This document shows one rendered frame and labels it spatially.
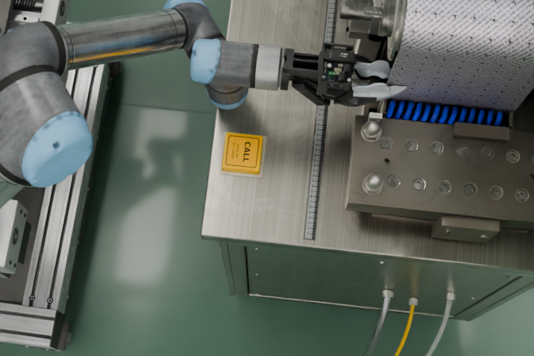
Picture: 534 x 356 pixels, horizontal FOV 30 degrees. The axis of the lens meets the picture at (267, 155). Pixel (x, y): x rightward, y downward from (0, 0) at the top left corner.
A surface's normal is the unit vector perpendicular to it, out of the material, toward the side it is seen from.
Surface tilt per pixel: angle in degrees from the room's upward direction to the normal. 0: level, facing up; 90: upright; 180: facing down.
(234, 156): 0
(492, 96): 90
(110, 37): 43
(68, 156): 85
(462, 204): 0
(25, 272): 0
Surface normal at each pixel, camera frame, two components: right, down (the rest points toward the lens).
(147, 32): 0.70, -0.08
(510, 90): -0.11, 0.96
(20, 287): 0.00, -0.27
